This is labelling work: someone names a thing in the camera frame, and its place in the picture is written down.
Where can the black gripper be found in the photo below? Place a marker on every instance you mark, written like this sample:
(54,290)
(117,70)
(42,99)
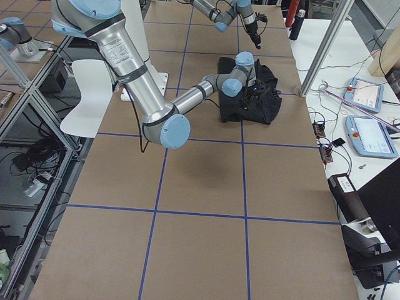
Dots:
(249,90)
(252,30)

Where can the black graphic t-shirt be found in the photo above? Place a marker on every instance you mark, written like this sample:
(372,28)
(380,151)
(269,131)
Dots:
(230,109)

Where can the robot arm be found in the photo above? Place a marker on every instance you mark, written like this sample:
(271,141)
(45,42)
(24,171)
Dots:
(222,19)
(245,85)

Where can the black water bottle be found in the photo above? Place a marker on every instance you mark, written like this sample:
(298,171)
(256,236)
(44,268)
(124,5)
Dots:
(297,24)

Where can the red bottle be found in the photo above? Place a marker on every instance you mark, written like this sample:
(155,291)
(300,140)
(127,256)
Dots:
(291,13)

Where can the upper teach pendant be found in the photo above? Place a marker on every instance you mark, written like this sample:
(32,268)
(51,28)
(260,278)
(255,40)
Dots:
(365,94)

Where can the teach pendant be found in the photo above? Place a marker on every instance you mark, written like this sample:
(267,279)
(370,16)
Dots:
(365,94)
(370,138)

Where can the lower teach pendant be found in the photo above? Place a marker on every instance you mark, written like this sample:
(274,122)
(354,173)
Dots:
(370,138)

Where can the black box device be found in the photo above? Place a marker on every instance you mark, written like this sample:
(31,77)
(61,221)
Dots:
(349,205)

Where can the white chair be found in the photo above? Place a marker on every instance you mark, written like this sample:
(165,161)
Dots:
(94,83)

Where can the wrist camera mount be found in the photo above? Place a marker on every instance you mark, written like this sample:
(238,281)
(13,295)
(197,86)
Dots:
(261,17)

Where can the aluminium frame post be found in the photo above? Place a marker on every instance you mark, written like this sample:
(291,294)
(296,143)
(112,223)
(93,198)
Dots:
(325,45)

